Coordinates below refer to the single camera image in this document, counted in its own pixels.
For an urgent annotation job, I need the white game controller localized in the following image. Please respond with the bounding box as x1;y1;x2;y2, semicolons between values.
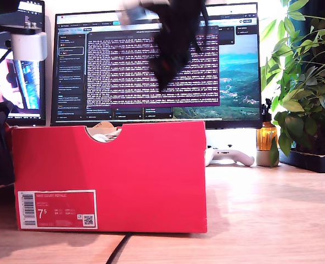
205;144;256;167

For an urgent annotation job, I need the tan cardboard shoe insert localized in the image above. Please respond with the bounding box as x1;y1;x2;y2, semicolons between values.
85;122;116;135

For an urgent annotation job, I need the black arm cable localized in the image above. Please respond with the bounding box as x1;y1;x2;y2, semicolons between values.
0;49;10;69

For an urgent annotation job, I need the green leafy houseplant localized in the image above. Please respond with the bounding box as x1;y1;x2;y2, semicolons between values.
258;0;325;157

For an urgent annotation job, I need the red cardboard shoebox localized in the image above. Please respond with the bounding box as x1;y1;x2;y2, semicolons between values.
5;120;208;234

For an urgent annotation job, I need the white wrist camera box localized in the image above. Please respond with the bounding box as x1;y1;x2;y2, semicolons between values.
2;23;48;61

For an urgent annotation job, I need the small black computer monitor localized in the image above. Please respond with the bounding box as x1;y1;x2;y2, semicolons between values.
0;0;46;127

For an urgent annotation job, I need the black planter tray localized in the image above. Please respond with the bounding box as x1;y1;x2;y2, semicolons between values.
278;149;325;174

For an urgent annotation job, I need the large black computer monitor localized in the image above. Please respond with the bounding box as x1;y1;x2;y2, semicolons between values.
50;2;263;129

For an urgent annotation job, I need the black cable on table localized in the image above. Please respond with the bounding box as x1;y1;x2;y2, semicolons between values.
105;232;132;264

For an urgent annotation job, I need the amber pump bottle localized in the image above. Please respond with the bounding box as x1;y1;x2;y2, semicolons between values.
256;98;278;152

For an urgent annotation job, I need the pale round pot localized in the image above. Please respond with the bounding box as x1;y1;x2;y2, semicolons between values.
255;150;280;168

